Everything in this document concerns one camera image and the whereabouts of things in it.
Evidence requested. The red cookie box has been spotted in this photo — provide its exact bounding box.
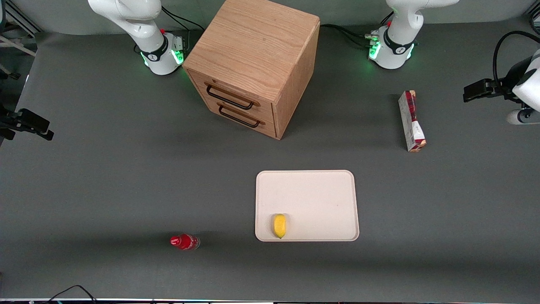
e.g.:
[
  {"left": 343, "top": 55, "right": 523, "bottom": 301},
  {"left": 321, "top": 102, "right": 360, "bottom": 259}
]
[{"left": 398, "top": 90, "right": 427, "bottom": 152}]

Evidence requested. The red plastic bottle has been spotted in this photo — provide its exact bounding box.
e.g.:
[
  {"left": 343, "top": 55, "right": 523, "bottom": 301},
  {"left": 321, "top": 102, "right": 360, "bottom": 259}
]
[{"left": 170, "top": 233, "right": 200, "bottom": 251}]

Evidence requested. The wooden drawer front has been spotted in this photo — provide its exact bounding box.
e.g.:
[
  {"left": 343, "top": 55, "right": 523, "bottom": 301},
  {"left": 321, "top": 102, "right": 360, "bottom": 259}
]
[
  {"left": 202, "top": 95, "right": 277, "bottom": 140},
  {"left": 189, "top": 70, "right": 275, "bottom": 124}
]

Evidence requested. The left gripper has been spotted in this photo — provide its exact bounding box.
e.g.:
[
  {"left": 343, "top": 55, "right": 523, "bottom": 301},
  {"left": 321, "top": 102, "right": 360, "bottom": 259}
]
[{"left": 463, "top": 50, "right": 540, "bottom": 111}]

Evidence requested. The black left base cable bundle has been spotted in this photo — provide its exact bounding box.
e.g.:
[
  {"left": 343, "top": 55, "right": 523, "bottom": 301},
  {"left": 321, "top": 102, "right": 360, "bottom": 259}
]
[{"left": 319, "top": 11, "right": 394, "bottom": 48}]

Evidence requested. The beige plastic tray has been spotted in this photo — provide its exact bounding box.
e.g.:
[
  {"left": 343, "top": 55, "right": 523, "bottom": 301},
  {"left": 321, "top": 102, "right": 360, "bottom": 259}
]
[{"left": 255, "top": 170, "right": 360, "bottom": 242}]

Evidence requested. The black base cable bundle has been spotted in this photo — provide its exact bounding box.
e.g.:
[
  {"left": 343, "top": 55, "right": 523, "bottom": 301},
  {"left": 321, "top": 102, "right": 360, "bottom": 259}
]
[
  {"left": 319, "top": 11, "right": 394, "bottom": 48},
  {"left": 134, "top": 6, "right": 205, "bottom": 54}
]

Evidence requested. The black metal drawer handle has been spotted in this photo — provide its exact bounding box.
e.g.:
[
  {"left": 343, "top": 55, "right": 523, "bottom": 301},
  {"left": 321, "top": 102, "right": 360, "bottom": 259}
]
[
  {"left": 218, "top": 104, "right": 261, "bottom": 128},
  {"left": 205, "top": 84, "right": 256, "bottom": 111}
]

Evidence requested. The dark frame corner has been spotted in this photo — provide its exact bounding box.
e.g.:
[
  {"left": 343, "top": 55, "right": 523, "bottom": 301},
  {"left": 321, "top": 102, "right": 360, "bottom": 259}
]
[{"left": 523, "top": 0, "right": 540, "bottom": 35}]

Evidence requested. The oak wooden drawer cabinet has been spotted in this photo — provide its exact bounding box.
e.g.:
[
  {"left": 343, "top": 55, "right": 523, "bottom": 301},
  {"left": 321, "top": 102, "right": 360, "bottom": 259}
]
[{"left": 182, "top": 0, "right": 321, "bottom": 140}]

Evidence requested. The black right base cable bundle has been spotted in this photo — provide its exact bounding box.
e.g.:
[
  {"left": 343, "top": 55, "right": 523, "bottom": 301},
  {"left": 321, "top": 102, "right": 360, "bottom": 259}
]
[{"left": 134, "top": 6, "right": 205, "bottom": 54}]

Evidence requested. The yellow lemon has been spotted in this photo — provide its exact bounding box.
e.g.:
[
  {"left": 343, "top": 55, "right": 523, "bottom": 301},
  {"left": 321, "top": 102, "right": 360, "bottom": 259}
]
[{"left": 273, "top": 214, "right": 287, "bottom": 239}]

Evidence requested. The aluminium frame rail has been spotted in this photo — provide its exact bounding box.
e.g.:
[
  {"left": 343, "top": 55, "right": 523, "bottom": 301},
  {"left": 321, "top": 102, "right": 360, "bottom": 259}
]
[{"left": 0, "top": 0, "right": 43, "bottom": 58}]

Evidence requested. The thin black table-edge cable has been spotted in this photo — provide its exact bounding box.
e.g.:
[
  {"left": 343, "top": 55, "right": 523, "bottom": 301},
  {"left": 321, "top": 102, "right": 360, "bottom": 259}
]
[{"left": 41, "top": 285, "right": 98, "bottom": 304}]

